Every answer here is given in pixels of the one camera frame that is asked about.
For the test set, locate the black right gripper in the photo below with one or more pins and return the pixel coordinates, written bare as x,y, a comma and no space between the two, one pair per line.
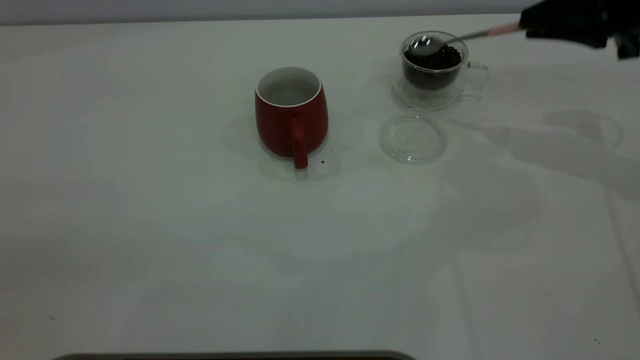
625,20

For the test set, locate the dark coffee beans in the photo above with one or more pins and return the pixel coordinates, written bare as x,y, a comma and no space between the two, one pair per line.
432,75

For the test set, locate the clear round glass lid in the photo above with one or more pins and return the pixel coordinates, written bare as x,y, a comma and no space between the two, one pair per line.
412,137

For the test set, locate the clear double-wall glass cup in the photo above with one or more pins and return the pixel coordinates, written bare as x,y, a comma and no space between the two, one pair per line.
425,98

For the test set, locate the red ceramic mug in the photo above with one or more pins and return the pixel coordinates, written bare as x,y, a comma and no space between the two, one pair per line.
280,125

